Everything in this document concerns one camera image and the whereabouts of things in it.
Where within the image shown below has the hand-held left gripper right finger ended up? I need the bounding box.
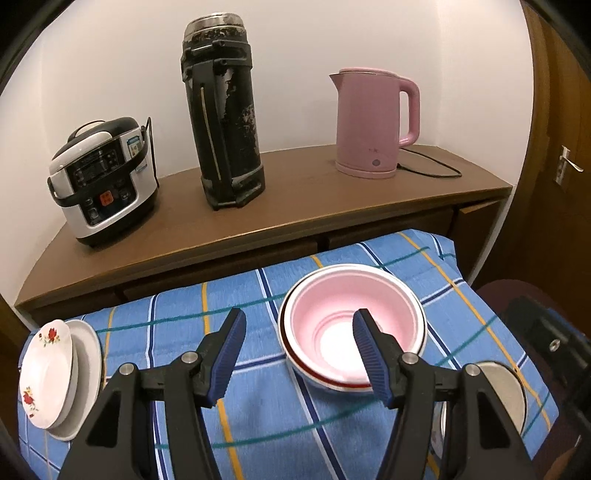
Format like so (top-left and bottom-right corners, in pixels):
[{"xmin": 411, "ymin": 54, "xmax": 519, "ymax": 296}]
[{"xmin": 352, "ymin": 309, "xmax": 539, "ymax": 480}]

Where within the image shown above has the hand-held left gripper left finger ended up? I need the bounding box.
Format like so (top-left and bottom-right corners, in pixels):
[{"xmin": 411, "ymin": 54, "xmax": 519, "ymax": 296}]
[{"xmin": 58, "ymin": 308, "xmax": 248, "ymax": 480}]

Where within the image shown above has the pink plastic bowl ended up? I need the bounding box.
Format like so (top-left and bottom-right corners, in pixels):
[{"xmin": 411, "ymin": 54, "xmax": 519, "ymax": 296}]
[{"xmin": 283, "ymin": 264, "xmax": 428, "ymax": 386}]

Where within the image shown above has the plain white plate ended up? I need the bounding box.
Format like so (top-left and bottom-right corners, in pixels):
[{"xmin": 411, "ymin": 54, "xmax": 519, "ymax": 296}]
[{"xmin": 46, "ymin": 319, "xmax": 103, "ymax": 441}]

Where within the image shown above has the white plate with red flowers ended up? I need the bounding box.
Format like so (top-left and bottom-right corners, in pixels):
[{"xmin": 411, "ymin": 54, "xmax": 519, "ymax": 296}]
[{"xmin": 18, "ymin": 318, "xmax": 75, "ymax": 430}]

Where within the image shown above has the blue plaid tablecloth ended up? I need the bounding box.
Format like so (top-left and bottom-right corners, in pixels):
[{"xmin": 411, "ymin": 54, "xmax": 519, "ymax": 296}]
[{"xmin": 17, "ymin": 229, "xmax": 560, "ymax": 480}]

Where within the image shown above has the brown wooden cabinet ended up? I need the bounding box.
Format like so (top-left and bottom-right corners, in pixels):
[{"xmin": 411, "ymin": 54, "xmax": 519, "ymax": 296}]
[{"xmin": 14, "ymin": 144, "xmax": 514, "ymax": 326}]

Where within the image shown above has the white and black rice cooker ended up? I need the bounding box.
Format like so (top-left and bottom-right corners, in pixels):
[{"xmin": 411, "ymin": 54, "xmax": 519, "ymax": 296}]
[{"xmin": 47, "ymin": 116, "xmax": 161, "ymax": 250}]

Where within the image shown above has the tall black thermos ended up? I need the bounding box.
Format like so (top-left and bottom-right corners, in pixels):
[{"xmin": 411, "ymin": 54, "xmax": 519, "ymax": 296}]
[{"xmin": 181, "ymin": 14, "xmax": 267, "ymax": 212}]

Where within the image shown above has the pink electric kettle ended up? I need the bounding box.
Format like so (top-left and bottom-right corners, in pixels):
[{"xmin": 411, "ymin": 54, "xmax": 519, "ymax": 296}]
[{"xmin": 329, "ymin": 68, "xmax": 422, "ymax": 178}]

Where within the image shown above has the wooden door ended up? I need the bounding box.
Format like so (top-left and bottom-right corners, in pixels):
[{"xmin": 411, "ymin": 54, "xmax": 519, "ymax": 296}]
[{"xmin": 522, "ymin": 9, "xmax": 591, "ymax": 305}]

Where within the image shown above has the metal door handle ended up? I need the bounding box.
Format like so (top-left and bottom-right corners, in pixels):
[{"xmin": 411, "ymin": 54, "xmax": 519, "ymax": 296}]
[{"xmin": 558, "ymin": 145, "xmax": 585, "ymax": 188}]

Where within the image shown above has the black kettle power cable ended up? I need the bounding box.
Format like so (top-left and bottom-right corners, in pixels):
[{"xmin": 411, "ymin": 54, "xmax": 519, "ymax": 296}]
[{"xmin": 397, "ymin": 148, "xmax": 463, "ymax": 179}]

